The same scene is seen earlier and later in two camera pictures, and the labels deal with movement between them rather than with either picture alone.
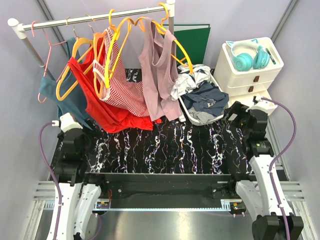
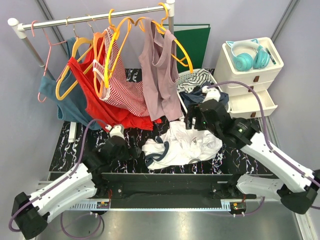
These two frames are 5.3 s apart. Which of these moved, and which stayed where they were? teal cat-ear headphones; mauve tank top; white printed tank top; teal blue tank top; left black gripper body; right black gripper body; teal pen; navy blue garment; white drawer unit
Moved: white printed tank top; right black gripper body; left black gripper body
Stayed: navy blue garment; teal pen; teal cat-ear headphones; white drawer unit; mauve tank top; teal blue tank top
